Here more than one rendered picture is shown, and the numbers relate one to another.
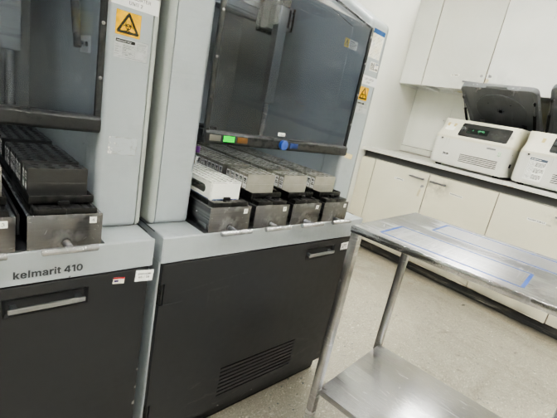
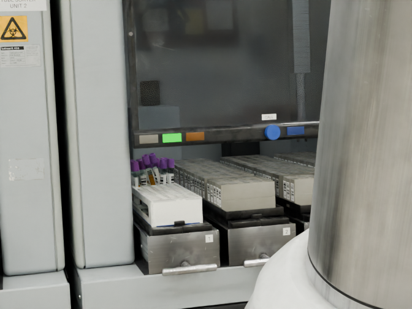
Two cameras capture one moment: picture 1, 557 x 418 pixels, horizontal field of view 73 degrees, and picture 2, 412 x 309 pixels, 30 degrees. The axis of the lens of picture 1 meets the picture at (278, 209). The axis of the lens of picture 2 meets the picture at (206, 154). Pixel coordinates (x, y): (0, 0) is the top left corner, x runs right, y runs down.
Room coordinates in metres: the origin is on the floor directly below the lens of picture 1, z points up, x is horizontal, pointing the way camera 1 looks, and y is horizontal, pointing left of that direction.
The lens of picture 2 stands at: (-0.20, -0.63, 1.08)
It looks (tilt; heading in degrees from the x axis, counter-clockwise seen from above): 5 degrees down; 31
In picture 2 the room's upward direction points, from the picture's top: 2 degrees counter-clockwise
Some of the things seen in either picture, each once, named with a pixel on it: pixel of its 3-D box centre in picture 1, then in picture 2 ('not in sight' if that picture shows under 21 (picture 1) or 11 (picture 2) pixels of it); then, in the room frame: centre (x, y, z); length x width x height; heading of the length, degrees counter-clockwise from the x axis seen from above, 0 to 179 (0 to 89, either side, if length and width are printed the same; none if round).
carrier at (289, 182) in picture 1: (293, 183); (318, 191); (1.25, -0.03, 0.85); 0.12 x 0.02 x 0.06; 134
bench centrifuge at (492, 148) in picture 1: (491, 131); not in sight; (3.03, -1.50, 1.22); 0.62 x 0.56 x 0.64; 133
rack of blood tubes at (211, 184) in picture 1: (198, 179); (162, 204); (1.11, 0.26, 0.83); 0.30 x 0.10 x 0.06; 45
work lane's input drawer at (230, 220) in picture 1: (176, 184); (152, 219); (1.20, 0.35, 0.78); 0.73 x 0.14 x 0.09; 45
